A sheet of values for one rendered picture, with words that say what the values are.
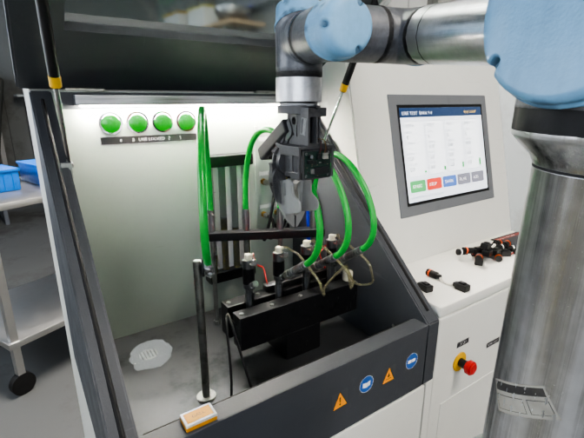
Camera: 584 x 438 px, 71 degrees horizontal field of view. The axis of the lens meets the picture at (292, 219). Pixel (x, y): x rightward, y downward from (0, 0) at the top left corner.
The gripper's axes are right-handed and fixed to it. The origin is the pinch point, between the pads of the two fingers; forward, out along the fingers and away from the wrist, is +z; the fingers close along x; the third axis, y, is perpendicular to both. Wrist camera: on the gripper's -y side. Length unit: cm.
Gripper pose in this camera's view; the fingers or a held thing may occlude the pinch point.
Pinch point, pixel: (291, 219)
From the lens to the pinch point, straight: 74.1
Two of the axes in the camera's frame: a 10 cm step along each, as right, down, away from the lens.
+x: 8.3, -1.6, 5.4
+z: 0.0, 9.6, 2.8
